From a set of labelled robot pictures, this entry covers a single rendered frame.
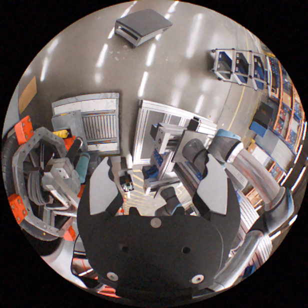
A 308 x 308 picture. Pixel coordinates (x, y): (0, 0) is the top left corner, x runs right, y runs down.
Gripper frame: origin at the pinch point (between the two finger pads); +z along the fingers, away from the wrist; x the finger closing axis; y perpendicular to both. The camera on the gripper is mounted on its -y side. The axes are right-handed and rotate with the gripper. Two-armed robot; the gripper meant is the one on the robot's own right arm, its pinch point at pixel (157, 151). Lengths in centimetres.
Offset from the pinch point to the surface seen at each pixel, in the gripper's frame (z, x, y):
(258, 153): 225, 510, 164
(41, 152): 8, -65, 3
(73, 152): 9.3, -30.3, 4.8
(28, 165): -2, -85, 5
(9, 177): -18, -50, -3
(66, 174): 1.1, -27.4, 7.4
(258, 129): 269, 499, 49
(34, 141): 3, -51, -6
